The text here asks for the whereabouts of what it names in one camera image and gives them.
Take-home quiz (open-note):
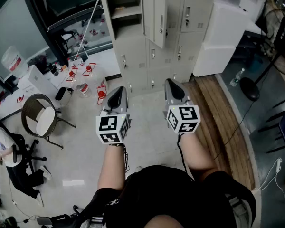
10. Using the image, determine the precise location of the large water jug red label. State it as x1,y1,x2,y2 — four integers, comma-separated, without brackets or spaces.
1,45,29,79

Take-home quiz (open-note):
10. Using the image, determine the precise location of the grey metal locker cabinet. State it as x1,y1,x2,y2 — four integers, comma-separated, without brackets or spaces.
97,0,217,98

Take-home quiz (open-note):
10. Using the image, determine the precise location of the black office chair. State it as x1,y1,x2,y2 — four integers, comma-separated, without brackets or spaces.
0,115,48,173

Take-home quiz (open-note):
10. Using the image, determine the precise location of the white water dispenser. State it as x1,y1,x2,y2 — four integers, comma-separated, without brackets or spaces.
16,65,60,97

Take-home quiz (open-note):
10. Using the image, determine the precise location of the wooden plank platform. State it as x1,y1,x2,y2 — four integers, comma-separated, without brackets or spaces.
181,74,256,191

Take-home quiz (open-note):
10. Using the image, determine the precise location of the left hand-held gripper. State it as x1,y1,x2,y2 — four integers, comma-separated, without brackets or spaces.
95,86,132,145

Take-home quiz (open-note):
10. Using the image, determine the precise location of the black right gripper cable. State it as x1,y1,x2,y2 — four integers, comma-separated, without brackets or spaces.
177,135,196,182

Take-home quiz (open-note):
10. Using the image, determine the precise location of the dark potted plant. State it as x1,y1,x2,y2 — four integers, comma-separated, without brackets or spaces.
28,55,48,68

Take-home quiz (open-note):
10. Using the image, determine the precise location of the white bin black lid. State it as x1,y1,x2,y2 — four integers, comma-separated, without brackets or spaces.
55,86,73,105

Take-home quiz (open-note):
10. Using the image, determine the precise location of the gray backpack strap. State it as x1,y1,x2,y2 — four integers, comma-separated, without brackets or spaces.
225,193,252,228

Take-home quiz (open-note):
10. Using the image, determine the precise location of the grey metal locker door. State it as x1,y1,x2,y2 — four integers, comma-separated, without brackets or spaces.
140,0,168,49

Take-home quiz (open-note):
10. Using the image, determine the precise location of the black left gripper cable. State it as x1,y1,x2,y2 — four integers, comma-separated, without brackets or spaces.
122,145,132,173

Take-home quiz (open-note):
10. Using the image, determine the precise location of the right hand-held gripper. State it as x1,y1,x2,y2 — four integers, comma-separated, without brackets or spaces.
163,78,201,134

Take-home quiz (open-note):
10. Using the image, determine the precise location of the dark wicker chair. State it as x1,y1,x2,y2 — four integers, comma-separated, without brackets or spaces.
21,93,77,150

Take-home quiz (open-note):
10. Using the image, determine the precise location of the black pedestal fan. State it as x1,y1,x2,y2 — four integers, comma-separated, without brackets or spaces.
239,8,285,102

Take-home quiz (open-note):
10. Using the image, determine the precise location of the white charger cable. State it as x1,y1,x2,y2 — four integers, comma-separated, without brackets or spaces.
253,157,285,205

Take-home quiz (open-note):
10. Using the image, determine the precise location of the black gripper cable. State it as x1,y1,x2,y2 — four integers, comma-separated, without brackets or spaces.
177,135,196,182
122,145,132,173

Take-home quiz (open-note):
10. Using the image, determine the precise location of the white round cushion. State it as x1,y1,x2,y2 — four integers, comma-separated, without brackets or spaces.
35,107,56,137

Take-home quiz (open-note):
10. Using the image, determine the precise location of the person's black shirt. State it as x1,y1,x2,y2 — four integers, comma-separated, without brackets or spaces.
72,164,257,228

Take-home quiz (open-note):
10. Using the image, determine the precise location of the person's left forearm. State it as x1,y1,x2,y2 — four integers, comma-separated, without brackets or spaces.
97,143,126,191

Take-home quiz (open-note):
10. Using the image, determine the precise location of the small clear plastic bottle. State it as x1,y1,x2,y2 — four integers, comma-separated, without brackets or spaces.
229,68,245,87

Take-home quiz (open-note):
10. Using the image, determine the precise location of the black thermos flask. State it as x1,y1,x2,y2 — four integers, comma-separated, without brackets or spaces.
47,63,59,77

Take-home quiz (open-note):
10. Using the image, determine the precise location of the white leaning pole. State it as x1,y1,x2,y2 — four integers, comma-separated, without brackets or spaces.
73,0,102,62

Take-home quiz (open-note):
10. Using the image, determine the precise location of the black wheeled stool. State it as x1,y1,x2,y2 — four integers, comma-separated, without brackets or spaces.
37,205,105,228

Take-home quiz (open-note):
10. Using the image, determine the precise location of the person's right forearm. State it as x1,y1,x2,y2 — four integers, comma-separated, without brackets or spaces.
178,132,220,177

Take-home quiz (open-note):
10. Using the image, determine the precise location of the frosted glass partition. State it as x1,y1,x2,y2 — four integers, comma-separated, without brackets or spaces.
0,0,50,80

